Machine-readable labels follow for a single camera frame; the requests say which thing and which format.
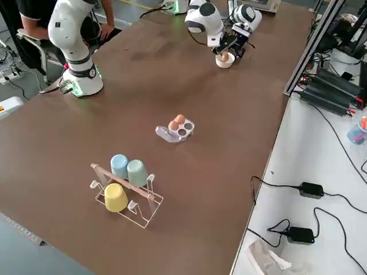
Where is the person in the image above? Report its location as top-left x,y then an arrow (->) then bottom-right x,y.
0,0 -> 123,70

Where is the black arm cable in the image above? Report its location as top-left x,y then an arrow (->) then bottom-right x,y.
186,27 -> 214,48

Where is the cream box appliance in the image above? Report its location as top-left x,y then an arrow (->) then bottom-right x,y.
237,0 -> 280,14

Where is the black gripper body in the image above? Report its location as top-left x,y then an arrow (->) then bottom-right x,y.
231,27 -> 252,49
218,32 -> 233,51

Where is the white wire cup rack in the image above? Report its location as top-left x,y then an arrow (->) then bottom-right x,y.
89,162 -> 165,230

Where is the white bowl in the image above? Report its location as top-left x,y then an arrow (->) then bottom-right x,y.
215,52 -> 236,69

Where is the white power strip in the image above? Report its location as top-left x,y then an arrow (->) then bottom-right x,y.
0,71 -> 25,84

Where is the light blue cup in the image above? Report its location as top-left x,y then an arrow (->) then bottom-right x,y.
110,154 -> 130,179

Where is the pale green cup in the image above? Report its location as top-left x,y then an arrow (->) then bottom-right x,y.
126,159 -> 150,187

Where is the yellow cup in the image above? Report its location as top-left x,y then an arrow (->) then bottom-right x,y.
103,183 -> 129,213

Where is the aluminium frame post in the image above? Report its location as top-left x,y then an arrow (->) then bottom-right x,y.
283,0 -> 348,97

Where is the clear plastic egg carton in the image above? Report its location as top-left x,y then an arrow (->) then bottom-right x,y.
155,115 -> 196,144

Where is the crumpled plastic bag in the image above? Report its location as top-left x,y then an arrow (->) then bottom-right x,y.
244,238 -> 312,275

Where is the black power cable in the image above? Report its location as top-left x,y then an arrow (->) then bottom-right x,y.
313,207 -> 367,275
307,102 -> 367,184
251,175 -> 302,206

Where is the white bucket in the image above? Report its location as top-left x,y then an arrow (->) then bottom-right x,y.
329,48 -> 365,73

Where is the white device with orange label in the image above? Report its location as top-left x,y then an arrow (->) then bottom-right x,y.
0,96 -> 25,121

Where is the black power supply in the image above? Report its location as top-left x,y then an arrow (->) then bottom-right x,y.
297,82 -> 357,116
311,68 -> 367,110

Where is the grey chair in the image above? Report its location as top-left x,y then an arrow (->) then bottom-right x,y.
15,28 -> 68,84

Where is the black power adapter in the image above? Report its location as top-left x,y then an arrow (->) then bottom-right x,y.
286,226 -> 315,245
299,182 -> 325,199

